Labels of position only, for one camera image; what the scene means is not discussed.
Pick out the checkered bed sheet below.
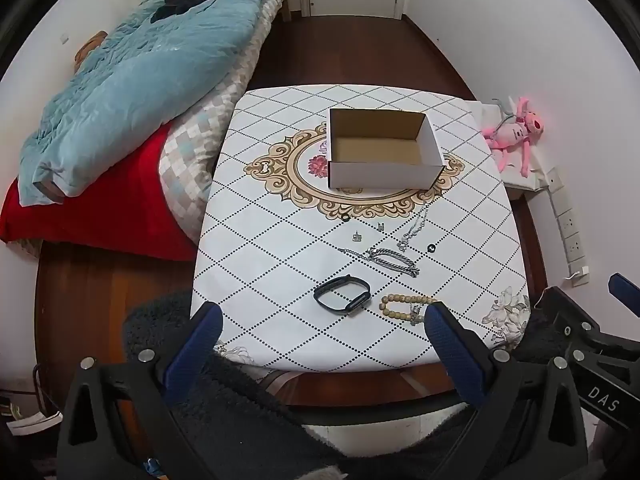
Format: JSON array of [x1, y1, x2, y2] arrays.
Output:
[[159, 0, 291, 246]]

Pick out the wooden bead bracelet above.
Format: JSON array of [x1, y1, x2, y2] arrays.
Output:
[[380, 294, 441, 327]]

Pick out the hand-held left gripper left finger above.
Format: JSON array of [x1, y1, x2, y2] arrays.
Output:
[[56, 301, 224, 480]]

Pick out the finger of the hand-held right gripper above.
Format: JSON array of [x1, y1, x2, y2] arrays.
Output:
[[544, 286, 640, 362], [608, 272, 640, 318]]

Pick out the white diamond-pattern tablecloth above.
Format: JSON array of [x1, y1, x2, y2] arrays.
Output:
[[191, 83, 531, 373]]

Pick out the pink plush toy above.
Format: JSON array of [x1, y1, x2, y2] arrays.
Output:
[[482, 96, 547, 177]]

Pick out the brown cushion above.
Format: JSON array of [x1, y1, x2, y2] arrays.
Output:
[[74, 31, 108, 73]]

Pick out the white cardboard box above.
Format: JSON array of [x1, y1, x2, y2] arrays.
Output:
[[327, 108, 445, 191]]

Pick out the grey clothes hanger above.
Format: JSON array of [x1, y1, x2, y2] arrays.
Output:
[[492, 96, 521, 126]]

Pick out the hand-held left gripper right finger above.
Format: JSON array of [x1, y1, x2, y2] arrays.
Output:
[[424, 301, 588, 480]]

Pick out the thin silver necklace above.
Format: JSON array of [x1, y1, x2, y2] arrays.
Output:
[[397, 200, 431, 253]]

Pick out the black fitness band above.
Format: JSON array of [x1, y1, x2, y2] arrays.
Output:
[[313, 275, 372, 316]]

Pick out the red blanket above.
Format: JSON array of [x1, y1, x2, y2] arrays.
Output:
[[0, 122, 198, 262]]

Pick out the white sneaker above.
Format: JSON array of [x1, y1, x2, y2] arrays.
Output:
[[0, 395, 63, 436]]

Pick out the light blue quilt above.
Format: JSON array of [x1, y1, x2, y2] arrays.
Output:
[[19, 0, 304, 207]]

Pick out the silver chain bracelet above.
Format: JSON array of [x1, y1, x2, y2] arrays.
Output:
[[337, 246, 421, 279]]

